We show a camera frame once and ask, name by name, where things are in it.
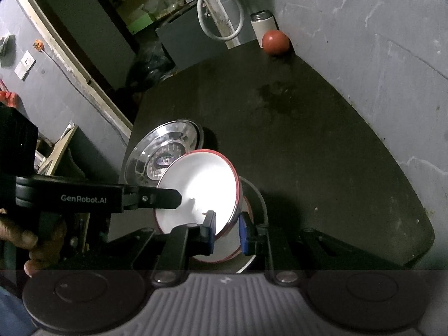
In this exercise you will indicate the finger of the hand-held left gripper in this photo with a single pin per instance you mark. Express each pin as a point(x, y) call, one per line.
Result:
point(161, 198)

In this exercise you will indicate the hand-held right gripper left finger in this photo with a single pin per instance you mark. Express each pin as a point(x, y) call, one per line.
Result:
point(209, 232)

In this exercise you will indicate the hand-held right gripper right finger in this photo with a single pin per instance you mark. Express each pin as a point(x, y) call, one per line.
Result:
point(245, 236)

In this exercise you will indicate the white red-rimmed bowl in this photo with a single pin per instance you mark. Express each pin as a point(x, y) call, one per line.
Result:
point(206, 182)
point(225, 250)

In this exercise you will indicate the stainless steel bowl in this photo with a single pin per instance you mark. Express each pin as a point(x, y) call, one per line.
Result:
point(257, 199)

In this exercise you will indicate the stainless steel plate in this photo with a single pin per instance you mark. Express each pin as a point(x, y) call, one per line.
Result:
point(154, 147)

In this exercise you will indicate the person's left hand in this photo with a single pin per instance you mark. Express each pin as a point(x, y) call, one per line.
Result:
point(42, 245)

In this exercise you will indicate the wooden board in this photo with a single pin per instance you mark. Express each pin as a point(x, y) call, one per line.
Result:
point(57, 150)

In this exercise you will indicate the black plastic bag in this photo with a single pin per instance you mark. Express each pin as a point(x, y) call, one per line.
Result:
point(150, 63)

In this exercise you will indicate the green box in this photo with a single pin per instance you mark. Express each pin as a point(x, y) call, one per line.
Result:
point(140, 24)

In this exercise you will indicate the white wooden plank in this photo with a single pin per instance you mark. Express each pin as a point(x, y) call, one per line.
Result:
point(220, 14)

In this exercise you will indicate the red ball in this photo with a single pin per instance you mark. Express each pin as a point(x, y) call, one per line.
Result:
point(275, 42)

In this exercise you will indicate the white metal-rimmed canister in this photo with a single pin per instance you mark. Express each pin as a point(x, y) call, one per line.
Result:
point(260, 24)

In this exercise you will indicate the white door frame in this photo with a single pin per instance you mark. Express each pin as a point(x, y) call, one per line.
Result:
point(77, 70)

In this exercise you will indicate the white wall switch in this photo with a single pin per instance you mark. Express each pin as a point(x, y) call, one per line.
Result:
point(25, 64)

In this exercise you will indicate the small orange wall object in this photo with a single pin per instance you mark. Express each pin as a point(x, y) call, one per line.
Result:
point(38, 45)

